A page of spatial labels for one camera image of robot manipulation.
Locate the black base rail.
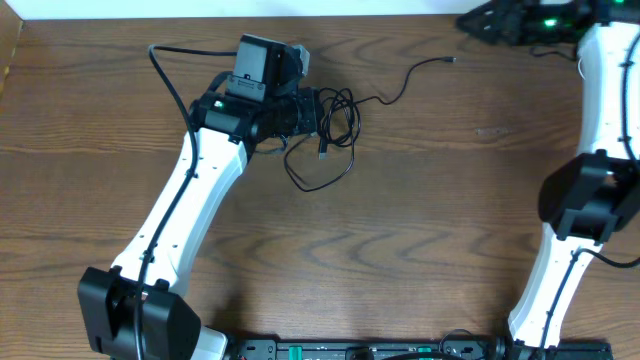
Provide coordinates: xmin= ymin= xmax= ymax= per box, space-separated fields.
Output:
xmin=223 ymin=336 xmax=614 ymax=360

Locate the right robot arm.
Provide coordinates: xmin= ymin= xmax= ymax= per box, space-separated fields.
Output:
xmin=456 ymin=0 xmax=639 ymax=359

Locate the black usb cable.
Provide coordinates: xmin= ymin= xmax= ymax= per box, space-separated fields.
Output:
xmin=282 ymin=56 xmax=457 ymax=194

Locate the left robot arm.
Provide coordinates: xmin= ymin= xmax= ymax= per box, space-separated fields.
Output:
xmin=77 ymin=34 xmax=322 ymax=359

